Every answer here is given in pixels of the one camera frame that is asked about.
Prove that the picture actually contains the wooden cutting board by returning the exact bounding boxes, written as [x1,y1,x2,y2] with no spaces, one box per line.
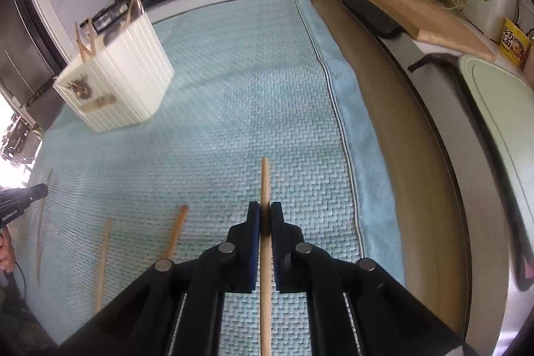
[344,0,499,62]

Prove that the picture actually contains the black pan handle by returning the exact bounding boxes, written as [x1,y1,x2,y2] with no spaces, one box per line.
[408,52,460,72]

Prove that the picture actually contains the yellow printed box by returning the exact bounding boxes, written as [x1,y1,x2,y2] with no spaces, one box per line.
[499,17,531,68]

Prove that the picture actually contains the light blue woven mat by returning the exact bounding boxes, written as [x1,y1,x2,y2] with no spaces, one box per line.
[25,0,407,356]

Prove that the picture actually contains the brown cloth strip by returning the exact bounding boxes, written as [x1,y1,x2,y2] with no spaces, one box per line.
[311,0,464,336]

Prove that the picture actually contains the white ribbed utensil holder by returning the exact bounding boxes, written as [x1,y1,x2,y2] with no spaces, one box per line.
[52,12,175,133]

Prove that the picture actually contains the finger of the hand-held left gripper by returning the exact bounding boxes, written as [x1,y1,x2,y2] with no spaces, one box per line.
[0,183,48,227]

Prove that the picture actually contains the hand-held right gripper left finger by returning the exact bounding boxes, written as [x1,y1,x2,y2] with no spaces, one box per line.
[54,202,261,356]

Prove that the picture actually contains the person's left hand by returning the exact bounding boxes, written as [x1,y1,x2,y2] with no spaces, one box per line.
[0,231,16,272]

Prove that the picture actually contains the grey refrigerator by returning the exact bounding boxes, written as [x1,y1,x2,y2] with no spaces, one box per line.
[0,0,69,131]

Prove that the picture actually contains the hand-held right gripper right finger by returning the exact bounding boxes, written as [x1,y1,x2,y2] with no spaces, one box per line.
[271,203,476,356]

